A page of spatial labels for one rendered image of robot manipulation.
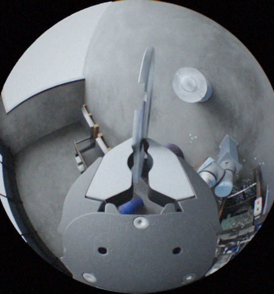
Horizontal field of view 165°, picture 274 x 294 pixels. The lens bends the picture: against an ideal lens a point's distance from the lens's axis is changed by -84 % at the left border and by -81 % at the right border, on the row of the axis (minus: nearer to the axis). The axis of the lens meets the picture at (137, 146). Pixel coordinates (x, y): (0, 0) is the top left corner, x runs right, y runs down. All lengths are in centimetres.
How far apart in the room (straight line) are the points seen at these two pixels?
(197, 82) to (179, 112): 55
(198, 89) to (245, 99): 57
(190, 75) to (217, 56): 53
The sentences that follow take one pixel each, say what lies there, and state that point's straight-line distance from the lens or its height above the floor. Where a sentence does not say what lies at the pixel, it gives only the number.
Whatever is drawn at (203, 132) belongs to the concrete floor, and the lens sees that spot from 120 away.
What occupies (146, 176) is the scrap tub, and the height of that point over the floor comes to 42.
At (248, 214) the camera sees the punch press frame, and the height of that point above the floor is 54.
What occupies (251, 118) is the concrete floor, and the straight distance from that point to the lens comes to 119.
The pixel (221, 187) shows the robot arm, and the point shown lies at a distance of 61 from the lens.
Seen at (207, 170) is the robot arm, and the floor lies 68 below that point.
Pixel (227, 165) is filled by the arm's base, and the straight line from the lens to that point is 73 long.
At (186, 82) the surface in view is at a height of 34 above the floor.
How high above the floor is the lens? 113
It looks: 36 degrees down
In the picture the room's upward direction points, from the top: 118 degrees counter-clockwise
